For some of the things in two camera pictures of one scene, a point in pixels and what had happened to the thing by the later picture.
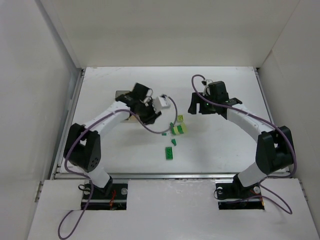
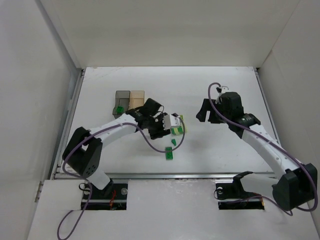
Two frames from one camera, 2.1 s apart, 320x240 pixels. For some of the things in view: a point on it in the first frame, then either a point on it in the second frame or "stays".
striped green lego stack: x=179 y=129 stays
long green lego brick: x=169 y=153 stays
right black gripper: x=196 y=103 -> x=211 y=113
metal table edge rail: x=165 y=176 stays
